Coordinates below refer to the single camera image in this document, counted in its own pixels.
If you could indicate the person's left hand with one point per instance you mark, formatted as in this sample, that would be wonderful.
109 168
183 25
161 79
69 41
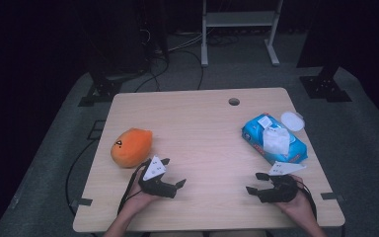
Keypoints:
138 200

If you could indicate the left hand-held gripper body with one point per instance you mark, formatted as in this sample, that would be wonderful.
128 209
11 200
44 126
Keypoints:
154 189

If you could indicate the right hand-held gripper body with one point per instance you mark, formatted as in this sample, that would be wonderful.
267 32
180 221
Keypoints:
281 191

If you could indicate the person's right hand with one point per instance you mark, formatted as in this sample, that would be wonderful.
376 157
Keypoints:
296 207

